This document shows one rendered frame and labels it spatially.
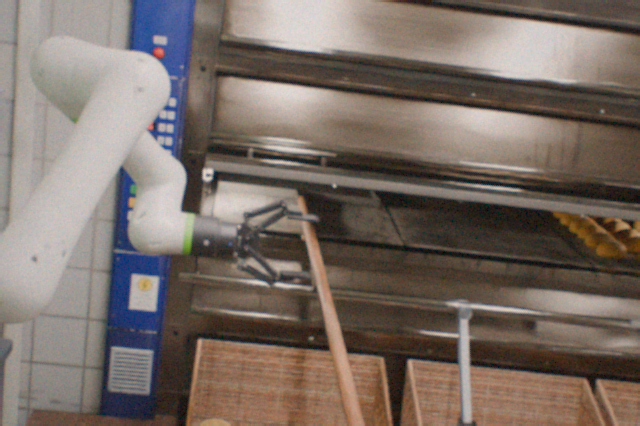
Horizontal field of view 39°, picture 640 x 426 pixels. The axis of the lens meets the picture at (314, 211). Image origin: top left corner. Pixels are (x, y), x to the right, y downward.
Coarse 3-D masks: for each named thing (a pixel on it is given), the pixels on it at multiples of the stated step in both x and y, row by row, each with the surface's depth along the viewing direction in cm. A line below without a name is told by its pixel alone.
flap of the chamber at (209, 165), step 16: (272, 176) 239; (288, 176) 239; (304, 176) 240; (320, 176) 240; (336, 176) 241; (400, 192) 242; (416, 192) 243; (432, 192) 243; (448, 192) 243; (464, 192) 244; (544, 208) 246; (560, 208) 246; (576, 208) 247; (592, 208) 247; (608, 208) 247
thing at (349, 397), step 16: (304, 208) 281; (304, 224) 267; (320, 256) 240; (320, 272) 226; (320, 288) 216; (336, 320) 198; (336, 336) 189; (336, 352) 182; (336, 368) 176; (352, 384) 169; (352, 400) 162; (352, 416) 157
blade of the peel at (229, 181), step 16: (224, 176) 318; (240, 176) 321; (256, 176) 325; (256, 192) 303; (272, 192) 303; (288, 192) 303; (320, 192) 304; (336, 192) 318; (352, 192) 321; (368, 192) 324
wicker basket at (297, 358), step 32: (224, 352) 264; (256, 352) 265; (288, 352) 265; (320, 352) 266; (192, 384) 247; (224, 384) 264; (256, 384) 265; (288, 384) 266; (384, 384) 258; (192, 416) 236; (224, 416) 264; (256, 416) 265; (288, 416) 266; (320, 416) 267; (384, 416) 248
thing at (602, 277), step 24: (264, 240) 259; (288, 240) 260; (336, 240) 264; (432, 264) 264; (456, 264) 265; (480, 264) 265; (504, 264) 266; (528, 264) 267; (552, 264) 270; (624, 288) 270
